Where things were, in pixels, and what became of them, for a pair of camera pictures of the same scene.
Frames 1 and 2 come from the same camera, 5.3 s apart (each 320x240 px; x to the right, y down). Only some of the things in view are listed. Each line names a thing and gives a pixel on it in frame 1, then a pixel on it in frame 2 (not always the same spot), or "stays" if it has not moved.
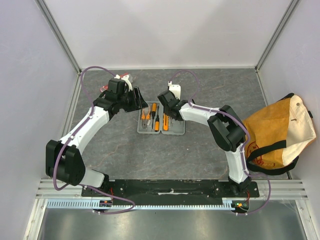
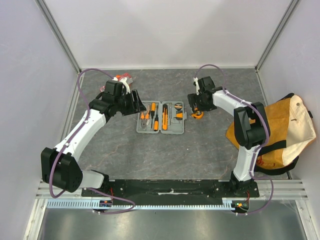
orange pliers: x=145 y=120 stays
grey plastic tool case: x=152 y=120 stays
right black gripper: x=169 y=110 to x=194 y=104
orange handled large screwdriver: x=157 y=122 stays
